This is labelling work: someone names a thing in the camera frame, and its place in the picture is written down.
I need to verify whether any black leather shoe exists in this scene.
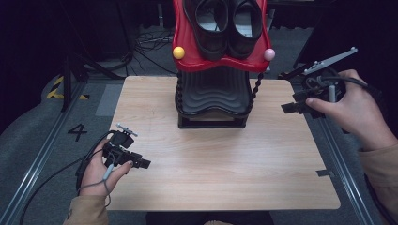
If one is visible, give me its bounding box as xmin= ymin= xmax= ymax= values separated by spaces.
xmin=182 ymin=0 xmax=232 ymax=62
xmin=226 ymin=0 xmax=264 ymax=61

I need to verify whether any metal floor rail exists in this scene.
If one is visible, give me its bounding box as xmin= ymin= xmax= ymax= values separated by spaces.
xmin=0 ymin=82 xmax=87 ymax=225
xmin=304 ymin=93 xmax=375 ymax=225

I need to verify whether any person's left hand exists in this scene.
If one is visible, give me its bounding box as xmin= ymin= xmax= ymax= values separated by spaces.
xmin=78 ymin=138 xmax=134 ymax=198

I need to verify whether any black tape piece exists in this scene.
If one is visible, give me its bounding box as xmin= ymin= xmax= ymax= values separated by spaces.
xmin=315 ymin=169 xmax=335 ymax=178

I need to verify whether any tangle of black floor cables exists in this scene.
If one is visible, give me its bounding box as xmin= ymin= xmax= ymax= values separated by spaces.
xmin=124 ymin=26 xmax=178 ymax=77

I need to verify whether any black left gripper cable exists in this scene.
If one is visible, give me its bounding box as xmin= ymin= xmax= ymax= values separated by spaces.
xmin=19 ymin=130 xmax=126 ymax=225

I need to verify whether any yellow and black floor tape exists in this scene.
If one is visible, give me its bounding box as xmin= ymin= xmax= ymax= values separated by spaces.
xmin=45 ymin=75 xmax=90 ymax=101

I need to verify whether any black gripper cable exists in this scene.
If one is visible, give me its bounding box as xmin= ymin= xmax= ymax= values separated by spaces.
xmin=19 ymin=130 xmax=126 ymax=225
xmin=308 ymin=74 xmax=398 ymax=225

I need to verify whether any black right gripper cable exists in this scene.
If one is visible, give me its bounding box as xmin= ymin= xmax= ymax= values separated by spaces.
xmin=308 ymin=74 xmax=398 ymax=225

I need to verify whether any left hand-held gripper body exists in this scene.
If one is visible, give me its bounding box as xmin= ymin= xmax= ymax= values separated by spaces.
xmin=102 ymin=122 xmax=139 ymax=168

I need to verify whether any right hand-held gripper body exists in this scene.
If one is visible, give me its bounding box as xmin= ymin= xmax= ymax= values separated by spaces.
xmin=292 ymin=46 xmax=359 ymax=120

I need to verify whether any person's right hand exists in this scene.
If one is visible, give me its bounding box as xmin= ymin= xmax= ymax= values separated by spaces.
xmin=305 ymin=68 xmax=398 ymax=152

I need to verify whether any red and black shoe rack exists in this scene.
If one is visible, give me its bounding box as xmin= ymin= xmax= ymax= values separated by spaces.
xmin=171 ymin=0 xmax=277 ymax=129

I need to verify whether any grey cord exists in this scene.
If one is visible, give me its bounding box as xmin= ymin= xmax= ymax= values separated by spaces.
xmin=77 ymin=163 xmax=115 ymax=208

